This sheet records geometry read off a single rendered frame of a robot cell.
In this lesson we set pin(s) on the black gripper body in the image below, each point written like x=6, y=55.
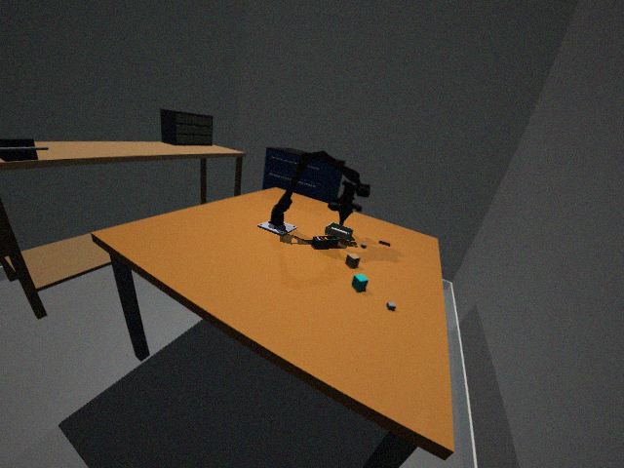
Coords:
x=346, y=203

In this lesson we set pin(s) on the teal cube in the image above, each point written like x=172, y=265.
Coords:
x=359, y=282

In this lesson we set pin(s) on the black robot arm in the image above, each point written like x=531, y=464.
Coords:
x=362, y=189

